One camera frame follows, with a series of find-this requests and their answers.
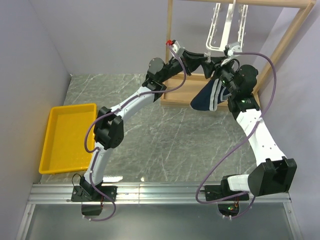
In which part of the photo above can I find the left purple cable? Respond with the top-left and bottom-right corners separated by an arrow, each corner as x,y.
83,46 -> 188,222

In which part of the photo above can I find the white clip hanger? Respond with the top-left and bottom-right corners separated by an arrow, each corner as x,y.
205,0 -> 249,58

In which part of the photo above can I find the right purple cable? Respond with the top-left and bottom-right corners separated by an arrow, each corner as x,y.
195,51 -> 277,220

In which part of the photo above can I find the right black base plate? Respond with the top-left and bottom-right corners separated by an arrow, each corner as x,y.
200,185 -> 250,202

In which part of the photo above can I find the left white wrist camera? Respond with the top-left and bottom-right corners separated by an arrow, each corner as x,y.
166,39 -> 185,57

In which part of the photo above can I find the navy blue underwear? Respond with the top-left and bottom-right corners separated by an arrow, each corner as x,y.
190,78 -> 231,112

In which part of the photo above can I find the aluminium rail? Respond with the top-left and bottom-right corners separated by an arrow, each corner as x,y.
27,182 -> 293,205

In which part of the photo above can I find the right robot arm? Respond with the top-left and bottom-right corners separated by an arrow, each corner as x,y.
202,59 -> 297,202

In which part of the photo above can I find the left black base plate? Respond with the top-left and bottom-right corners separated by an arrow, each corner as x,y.
71,185 -> 118,202

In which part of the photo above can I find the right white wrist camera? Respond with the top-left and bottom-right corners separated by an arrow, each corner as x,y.
221,42 -> 243,66

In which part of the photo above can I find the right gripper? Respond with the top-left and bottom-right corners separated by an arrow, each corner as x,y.
200,56 -> 239,96

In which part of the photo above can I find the wooden hanging rack frame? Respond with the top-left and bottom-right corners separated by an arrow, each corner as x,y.
159,0 -> 317,115

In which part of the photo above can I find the purple cable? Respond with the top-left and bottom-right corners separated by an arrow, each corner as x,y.
195,51 -> 277,220
83,46 -> 188,222

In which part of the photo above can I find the yellow plastic tray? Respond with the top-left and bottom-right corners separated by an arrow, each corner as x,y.
38,103 -> 97,175

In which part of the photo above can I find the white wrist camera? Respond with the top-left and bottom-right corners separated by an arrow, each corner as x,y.
166,39 -> 185,57
221,42 -> 243,66

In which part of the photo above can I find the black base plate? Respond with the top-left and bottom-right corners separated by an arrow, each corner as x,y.
200,185 -> 250,202
71,185 -> 118,202

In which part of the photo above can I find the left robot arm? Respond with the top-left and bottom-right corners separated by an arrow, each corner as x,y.
79,50 -> 214,201

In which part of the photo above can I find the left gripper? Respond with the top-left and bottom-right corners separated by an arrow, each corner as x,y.
160,50 -> 208,84

